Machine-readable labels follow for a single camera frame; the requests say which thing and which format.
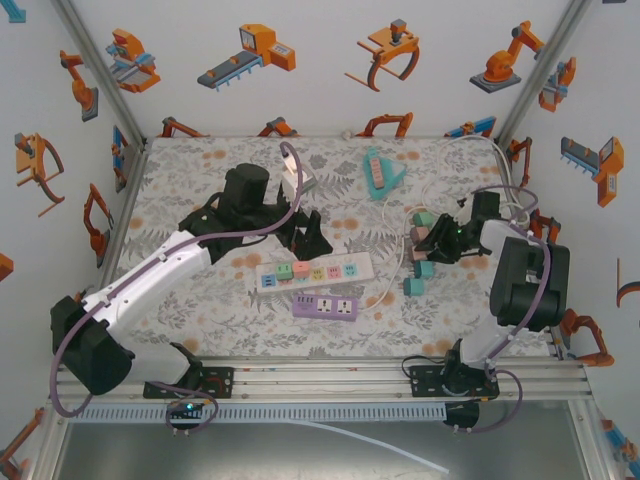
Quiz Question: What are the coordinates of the white multicolour power strip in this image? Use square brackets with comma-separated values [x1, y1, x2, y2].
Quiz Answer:
[254, 251, 376, 296]

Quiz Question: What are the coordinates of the teal triangular power strip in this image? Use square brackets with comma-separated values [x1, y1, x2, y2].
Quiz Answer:
[362, 146, 407, 202]

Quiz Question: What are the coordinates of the floral table mat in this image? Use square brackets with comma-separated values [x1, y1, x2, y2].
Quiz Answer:
[107, 135, 554, 360]

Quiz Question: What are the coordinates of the purple power strip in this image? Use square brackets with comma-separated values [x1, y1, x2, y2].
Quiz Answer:
[292, 294, 360, 323]

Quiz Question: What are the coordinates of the thin white tube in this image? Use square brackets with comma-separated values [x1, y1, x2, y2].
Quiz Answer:
[287, 418, 451, 475]

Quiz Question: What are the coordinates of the circuit board with green light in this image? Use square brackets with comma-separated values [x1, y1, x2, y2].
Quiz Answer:
[167, 398, 206, 426]

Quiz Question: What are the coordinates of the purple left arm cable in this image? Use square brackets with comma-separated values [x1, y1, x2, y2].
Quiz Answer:
[48, 141, 305, 419]

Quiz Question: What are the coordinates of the thick white power cable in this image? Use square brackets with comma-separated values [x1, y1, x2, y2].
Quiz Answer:
[372, 134, 534, 269]

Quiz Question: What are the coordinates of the aluminium side rail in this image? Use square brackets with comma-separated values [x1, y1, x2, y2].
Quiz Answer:
[94, 139, 151, 306]
[492, 139, 569, 361]

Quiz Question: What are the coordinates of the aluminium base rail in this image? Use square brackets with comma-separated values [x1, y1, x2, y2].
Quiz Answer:
[47, 355, 591, 404]

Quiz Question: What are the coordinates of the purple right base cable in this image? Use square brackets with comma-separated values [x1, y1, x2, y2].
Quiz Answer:
[449, 367, 525, 435]

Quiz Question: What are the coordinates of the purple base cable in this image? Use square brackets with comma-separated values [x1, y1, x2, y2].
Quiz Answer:
[449, 367, 525, 435]
[147, 382, 221, 437]

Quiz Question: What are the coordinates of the white slotted cable duct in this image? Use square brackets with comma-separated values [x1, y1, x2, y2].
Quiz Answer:
[74, 402, 448, 425]

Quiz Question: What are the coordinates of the aluminium frame post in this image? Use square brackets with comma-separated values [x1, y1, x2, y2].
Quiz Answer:
[49, 0, 149, 146]
[494, 0, 596, 149]

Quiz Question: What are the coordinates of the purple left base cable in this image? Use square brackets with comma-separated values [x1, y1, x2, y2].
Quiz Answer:
[147, 382, 221, 437]

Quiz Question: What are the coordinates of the aluminium frame bar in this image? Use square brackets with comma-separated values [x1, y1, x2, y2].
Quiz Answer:
[27, 399, 69, 480]
[569, 399, 619, 480]

